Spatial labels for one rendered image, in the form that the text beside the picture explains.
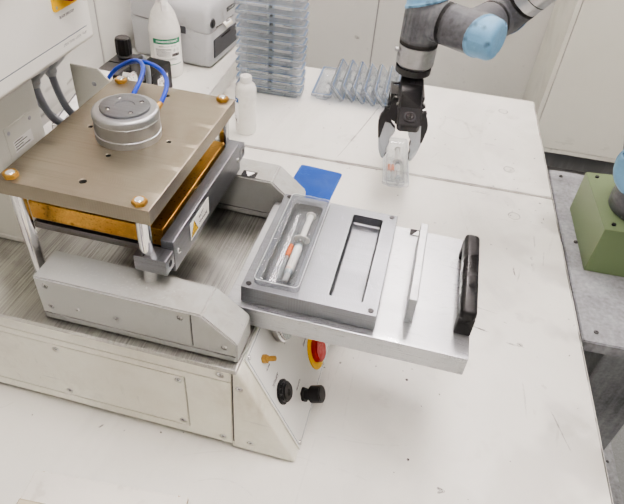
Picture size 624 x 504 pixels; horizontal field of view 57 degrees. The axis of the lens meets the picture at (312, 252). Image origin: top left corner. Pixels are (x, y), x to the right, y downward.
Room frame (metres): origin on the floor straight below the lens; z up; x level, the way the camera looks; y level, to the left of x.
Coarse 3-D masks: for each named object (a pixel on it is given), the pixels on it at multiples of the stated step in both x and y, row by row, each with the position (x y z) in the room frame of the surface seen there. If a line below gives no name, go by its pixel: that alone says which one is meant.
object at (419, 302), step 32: (416, 256) 0.56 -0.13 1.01; (448, 256) 0.61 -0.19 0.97; (384, 288) 0.53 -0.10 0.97; (416, 288) 0.50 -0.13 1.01; (448, 288) 0.55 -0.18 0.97; (256, 320) 0.47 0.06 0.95; (288, 320) 0.47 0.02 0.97; (320, 320) 0.47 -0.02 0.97; (384, 320) 0.48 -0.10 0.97; (416, 320) 0.48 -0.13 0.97; (448, 320) 0.49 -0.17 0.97; (384, 352) 0.45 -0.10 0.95; (416, 352) 0.44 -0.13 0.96; (448, 352) 0.44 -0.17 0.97
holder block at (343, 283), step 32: (352, 224) 0.65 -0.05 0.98; (384, 224) 0.63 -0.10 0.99; (256, 256) 0.54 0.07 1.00; (320, 256) 0.56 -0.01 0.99; (352, 256) 0.58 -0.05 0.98; (384, 256) 0.57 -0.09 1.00; (256, 288) 0.49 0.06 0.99; (320, 288) 0.50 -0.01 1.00; (352, 288) 0.52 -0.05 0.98; (352, 320) 0.46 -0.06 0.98
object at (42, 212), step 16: (208, 160) 0.65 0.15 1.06; (192, 176) 0.61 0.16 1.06; (176, 192) 0.58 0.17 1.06; (192, 192) 0.59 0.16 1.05; (32, 208) 0.53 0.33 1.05; (48, 208) 0.53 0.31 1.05; (64, 208) 0.52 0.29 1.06; (176, 208) 0.54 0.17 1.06; (48, 224) 0.53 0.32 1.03; (64, 224) 0.53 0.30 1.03; (80, 224) 0.52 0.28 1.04; (96, 224) 0.52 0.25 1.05; (112, 224) 0.51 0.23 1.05; (128, 224) 0.51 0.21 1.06; (160, 224) 0.51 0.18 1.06; (96, 240) 0.52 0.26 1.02; (112, 240) 0.51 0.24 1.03; (128, 240) 0.51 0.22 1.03
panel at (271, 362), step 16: (256, 336) 0.48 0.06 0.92; (272, 336) 0.50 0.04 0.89; (256, 352) 0.46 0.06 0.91; (272, 352) 0.48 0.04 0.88; (288, 352) 0.51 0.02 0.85; (304, 352) 0.54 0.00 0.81; (256, 368) 0.44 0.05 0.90; (272, 368) 0.47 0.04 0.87; (288, 368) 0.49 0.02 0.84; (304, 368) 0.52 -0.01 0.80; (320, 368) 0.56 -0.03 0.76; (272, 384) 0.45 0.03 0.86; (304, 384) 0.51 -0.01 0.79; (272, 400) 0.43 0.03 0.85; (288, 416) 0.44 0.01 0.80; (304, 416) 0.47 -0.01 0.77; (288, 432) 0.43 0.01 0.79; (304, 432) 0.45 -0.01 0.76
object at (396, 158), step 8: (392, 144) 1.17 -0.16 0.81; (400, 144) 1.18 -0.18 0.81; (392, 152) 1.14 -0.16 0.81; (400, 152) 1.14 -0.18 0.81; (384, 160) 1.10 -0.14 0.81; (392, 160) 1.10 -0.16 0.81; (400, 160) 1.11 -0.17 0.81; (384, 168) 1.07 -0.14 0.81; (392, 168) 1.07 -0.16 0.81; (400, 168) 1.08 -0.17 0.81; (384, 176) 1.04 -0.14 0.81; (392, 176) 1.04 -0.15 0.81; (400, 176) 1.05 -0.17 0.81
